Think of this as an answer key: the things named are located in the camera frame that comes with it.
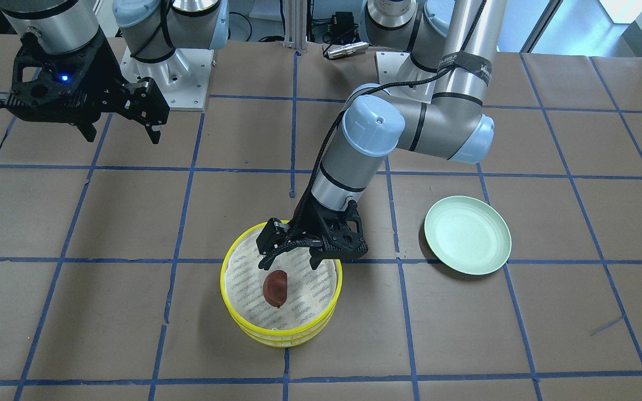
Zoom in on black power brick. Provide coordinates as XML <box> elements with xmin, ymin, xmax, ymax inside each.
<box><xmin>329</xmin><ymin>11</ymin><xmax>357</xmax><ymax>43</ymax></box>

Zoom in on yellow steamer layer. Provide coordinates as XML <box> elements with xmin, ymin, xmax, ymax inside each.
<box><xmin>220</xmin><ymin>223</ymin><xmax>342</xmax><ymax>348</ymax></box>
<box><xmin>232</xmin><ymin>312</ymin><xmax>333</xmax><ymax>348</ymax></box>

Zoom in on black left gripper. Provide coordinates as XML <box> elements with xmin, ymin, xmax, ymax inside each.
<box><xmin>256</xmin><ymin>197</ymin><xmax>369</xmax><ymax>271</ymax></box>

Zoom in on silver cylindrical connector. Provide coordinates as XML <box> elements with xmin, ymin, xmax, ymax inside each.
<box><xmin>323</xmin><ymin>41</ymin><xmax>369</xmax><ymax>60</ymax></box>

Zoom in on brown bun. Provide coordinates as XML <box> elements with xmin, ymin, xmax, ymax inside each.
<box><xmin>262</xmin><ymin>271</ymin><xmax>288</xmax><ymax>308</ymax></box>

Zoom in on yellow top steamer layer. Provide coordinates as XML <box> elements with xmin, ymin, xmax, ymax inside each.
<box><xmin>220</xmin><ymin>223</ymin><xmax>342</xmax><ymax>348</ymax></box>

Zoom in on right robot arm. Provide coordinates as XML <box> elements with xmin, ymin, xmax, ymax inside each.
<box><xmin>0</xmin><ymin>1</ymin><xmax>229</xmax><ymax>144</ymax></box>

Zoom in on yellow bottom steamer layer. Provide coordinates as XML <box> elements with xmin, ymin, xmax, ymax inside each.
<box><xmin>232</xmin><ymin>312</ymin><xmax>333</xmax><ymax>348</ymax></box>

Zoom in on aluminium frame post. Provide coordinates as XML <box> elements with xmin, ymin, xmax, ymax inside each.
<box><xmin>282</xmin><ymin>1</ymin><xmax>310</xmax><ymax>53</ymax></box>

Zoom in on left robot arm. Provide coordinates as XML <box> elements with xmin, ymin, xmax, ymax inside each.
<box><xmin>256</xmin><ymin>1</ymin><xmax>507</xmax><ymax>271</ymax></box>

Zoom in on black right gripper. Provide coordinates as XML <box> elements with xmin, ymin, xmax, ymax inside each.
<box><xmin>0</xmin><ymin>30</ymin><xmax>170</xmax><ymax>145</ymax></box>

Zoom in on light green plate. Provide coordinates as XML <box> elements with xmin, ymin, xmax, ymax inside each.
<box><xmin>424</xmin><ymin>195</ymin><xmax>512</xmax><ymax>276</ymax></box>

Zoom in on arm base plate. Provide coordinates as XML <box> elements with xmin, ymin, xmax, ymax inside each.
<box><xmin>376</xmin><ymin>51</ymin><xmax>437</xmax><ymax>104</ymax></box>
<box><xmin>120</xmin><ymin>48</ymin><xmax>216</xmax><ymax>111</ymax></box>

